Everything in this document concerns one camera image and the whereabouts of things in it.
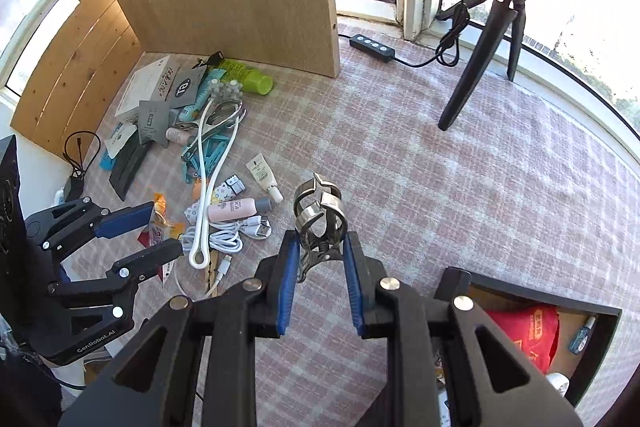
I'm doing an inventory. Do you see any red drawstring bag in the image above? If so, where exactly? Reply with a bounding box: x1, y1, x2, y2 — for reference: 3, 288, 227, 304
487, 305, 560, 374

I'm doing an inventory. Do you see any green lip balm stick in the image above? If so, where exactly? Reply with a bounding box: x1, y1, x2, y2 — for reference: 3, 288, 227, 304
567, 315, 597, 355

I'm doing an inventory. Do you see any small white cream tube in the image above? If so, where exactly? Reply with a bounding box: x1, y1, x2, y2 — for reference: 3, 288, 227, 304
246, 154, 283, 204

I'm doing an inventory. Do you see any metal eyelash curler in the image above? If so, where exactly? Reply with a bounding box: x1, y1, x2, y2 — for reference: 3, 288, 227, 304
293, 172, 348, 283

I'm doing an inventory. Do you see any black sachet pack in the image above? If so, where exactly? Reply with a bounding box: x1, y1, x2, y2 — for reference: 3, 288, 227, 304
108, 131, 152, 202

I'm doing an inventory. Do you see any white torn sachet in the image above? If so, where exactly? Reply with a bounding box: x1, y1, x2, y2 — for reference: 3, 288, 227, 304
105, 122, 137, 159

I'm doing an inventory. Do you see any grey tea sachet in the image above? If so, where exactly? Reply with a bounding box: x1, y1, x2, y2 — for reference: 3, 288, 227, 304
137, 101, 171, 148

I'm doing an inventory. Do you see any black tray box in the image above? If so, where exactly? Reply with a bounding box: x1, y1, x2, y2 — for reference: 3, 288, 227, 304
435, 267, 622, 407

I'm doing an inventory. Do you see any pink labelled cosmetic bottle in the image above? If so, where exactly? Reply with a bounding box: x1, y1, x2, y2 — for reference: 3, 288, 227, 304
207, 197, 272, 222

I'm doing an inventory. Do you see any teal clothespin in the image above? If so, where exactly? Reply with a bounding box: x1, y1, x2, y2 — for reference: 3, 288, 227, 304
181, 134, 230, 184

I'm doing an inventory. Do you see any teal cream tube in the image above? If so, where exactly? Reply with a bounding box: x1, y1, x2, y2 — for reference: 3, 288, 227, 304
178, 68, 226, 124

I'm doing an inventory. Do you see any white medicine box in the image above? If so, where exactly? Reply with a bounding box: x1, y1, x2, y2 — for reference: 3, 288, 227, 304
115, 55, 179, 122

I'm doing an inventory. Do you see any grey Ta sachet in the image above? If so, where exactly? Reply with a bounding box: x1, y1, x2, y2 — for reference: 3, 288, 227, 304
166, 66, 207, 108

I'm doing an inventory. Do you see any metal tongs clip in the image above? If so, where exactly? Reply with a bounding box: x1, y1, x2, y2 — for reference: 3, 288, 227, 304
181, 100, 246, 161

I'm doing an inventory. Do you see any green tube bottle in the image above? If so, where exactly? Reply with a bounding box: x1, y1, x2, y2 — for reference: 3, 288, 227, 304
218, 58, 273, 95

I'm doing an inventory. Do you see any plaid tablecloth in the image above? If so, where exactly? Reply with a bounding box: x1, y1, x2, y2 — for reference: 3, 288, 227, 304
60, 18, 640, 427

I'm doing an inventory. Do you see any black tripod stand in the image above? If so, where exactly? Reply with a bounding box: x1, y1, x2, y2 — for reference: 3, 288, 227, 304
436, 0, 526, 131

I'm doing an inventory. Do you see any black power adapter cable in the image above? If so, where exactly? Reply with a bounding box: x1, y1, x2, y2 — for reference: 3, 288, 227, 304
62, 130, 103, 203

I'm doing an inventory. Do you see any black inline cable remote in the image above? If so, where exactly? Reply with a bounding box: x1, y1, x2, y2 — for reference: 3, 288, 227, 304
348, 34, 395, 63

